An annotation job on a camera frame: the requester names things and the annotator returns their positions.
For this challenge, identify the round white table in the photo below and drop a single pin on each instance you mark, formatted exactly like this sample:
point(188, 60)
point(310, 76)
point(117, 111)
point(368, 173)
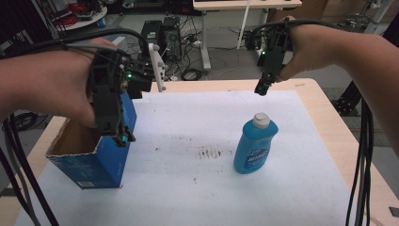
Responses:
point(91, 19)

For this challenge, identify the blue cardboard box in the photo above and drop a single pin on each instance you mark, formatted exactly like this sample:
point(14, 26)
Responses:
point(106, 163)

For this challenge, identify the black computer tower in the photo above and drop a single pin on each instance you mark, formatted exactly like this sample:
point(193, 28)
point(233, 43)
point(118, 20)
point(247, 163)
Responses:
point(151, 34)
point(172, 37)

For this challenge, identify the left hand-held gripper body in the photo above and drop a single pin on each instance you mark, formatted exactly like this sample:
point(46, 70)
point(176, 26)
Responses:
point(106, 94)

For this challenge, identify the white desk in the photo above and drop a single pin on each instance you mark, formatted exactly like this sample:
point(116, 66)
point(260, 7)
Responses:
point(238, 4)

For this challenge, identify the black equipment rack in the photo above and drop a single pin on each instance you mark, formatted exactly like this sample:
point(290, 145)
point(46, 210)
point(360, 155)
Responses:
point(19, 22)

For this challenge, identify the blue detergent bottle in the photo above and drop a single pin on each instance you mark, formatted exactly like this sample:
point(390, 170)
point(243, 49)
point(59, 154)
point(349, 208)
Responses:
point(252, 150)

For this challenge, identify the person's left hand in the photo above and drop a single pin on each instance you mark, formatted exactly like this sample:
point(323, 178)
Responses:
point(69, 81)

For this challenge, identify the brown cardboard box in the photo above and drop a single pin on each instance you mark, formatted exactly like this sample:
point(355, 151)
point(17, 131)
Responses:
point(298, 12)

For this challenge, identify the person's right hand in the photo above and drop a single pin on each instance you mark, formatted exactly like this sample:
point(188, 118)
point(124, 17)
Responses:
point(313, 50)

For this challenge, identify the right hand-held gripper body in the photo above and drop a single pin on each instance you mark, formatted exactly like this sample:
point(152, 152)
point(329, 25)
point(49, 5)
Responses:
point(274, 47)

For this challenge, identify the white table mat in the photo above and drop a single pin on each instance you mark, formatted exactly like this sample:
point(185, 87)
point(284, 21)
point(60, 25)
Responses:
point(188, 194)

